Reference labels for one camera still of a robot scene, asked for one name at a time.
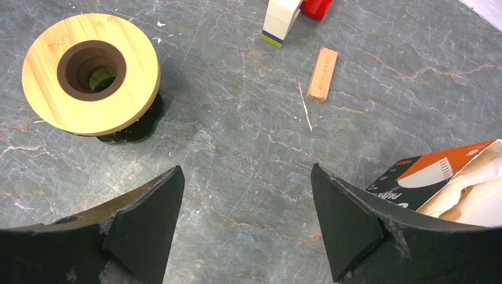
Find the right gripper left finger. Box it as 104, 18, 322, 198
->
1, 166, 185, 283

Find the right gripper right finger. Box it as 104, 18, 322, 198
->
311, 164, 501, 283

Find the black coffee server base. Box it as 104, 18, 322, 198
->
89, 67, 165, 144

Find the round wooden dripper holder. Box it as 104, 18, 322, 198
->
21, 13, 161, 137

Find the orange coffee filter box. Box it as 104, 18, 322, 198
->
366, 139, 501, 227

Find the small wooden block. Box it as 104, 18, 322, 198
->
307, 47, 338, 103

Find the white stacked block tower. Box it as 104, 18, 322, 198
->
261, 0, 303, 48

